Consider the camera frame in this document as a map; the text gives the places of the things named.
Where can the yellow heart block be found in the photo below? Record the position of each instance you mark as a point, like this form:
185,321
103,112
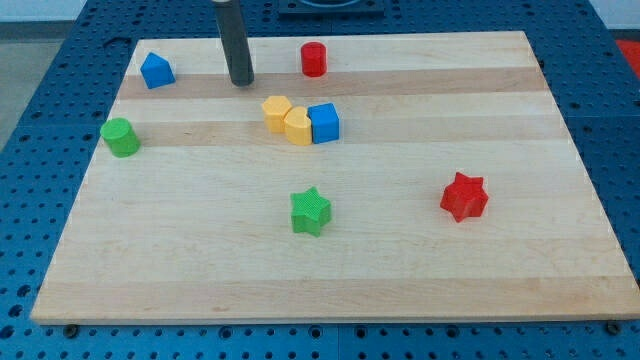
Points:
298,126

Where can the green cylinder block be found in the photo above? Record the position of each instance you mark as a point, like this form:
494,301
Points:
120,137

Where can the blue triangle block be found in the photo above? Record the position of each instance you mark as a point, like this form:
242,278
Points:
156,71

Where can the green star block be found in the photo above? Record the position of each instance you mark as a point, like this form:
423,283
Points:
310,212

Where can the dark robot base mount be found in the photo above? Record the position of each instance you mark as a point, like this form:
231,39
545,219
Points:
308,8

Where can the red cylinder block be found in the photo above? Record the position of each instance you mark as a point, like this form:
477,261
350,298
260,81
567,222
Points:
313,59

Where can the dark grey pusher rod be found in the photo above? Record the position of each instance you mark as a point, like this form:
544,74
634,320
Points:
234,40

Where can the wooden board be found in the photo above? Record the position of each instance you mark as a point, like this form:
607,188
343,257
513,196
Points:
195,227

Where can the yellow hexagon block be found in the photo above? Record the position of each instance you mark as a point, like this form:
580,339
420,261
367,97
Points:
275,108

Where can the red star block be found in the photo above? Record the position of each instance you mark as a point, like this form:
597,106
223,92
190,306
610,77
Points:
465,197

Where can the blue cube block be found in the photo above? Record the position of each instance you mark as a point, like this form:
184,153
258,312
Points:
325,123

